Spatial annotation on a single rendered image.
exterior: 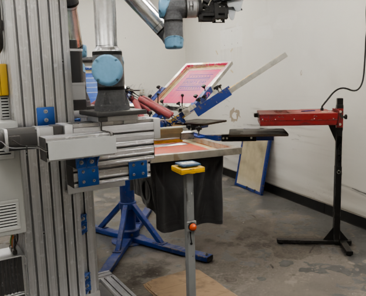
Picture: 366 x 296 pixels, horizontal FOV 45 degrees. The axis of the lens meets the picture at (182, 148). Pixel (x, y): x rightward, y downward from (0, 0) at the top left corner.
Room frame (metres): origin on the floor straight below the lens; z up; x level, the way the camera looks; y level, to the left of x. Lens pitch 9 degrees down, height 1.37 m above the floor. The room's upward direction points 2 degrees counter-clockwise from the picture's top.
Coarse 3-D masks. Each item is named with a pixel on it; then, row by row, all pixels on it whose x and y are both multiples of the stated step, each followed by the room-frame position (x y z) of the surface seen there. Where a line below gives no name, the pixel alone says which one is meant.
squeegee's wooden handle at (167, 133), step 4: (168, 128) 2.93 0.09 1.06; (172, 128) 2.94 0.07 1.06; (176, 128) 2.95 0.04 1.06; (180, 128) 2.96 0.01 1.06; (160, 132) 2.90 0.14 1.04; (164, 132) 2.91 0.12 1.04; (168, 132) 2.92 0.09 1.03; (172, 132) 2.93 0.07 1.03; (176, 132) 2.95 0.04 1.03; (180, 132) 2.96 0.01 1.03; (160, 136) 2.90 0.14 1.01; (164, 136) 2.91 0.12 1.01; (168, 136) 2.92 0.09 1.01; (172, 136) 2.93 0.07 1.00; (176, 136) 2.94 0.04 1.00
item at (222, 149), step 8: (208, 144) 2.78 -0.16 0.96; (216, 144) 2.67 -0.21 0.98; (224, 144) 2.58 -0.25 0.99; (184, 152) 2.34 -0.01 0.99; (192, 152) 2.34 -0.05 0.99; (200, 152) 2.36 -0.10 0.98; (208, 152) 2.38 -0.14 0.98; (216, 152) 2.40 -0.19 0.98; (224, 152) 2.42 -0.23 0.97; (232, 152) 2.44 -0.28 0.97; (240, 152) 2.46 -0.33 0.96; (152, 160) 2.26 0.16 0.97; (160, 160) 2.27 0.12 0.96; (168, 160) 2.29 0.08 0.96; (176, 160) 2.31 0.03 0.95
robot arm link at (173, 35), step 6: (168, 24) 1.76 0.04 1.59; (174, 24) 1.75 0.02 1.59; (180, 24) 1.77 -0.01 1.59; (168, 30) 1.76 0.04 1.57; (174, 30) 1.75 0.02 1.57; (180, 30) 1.76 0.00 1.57; (168, 36) 1.76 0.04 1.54; (174, 36) 1.75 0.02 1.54; (180, 36) 1.76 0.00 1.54; (168, 42) 1.76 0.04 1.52; (174, 42) 1.75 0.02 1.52; (180, 42) 1.76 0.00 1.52; (168, 48) 1.77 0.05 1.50; (174, 48) 1.77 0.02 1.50; (180, 48) 1.78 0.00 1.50
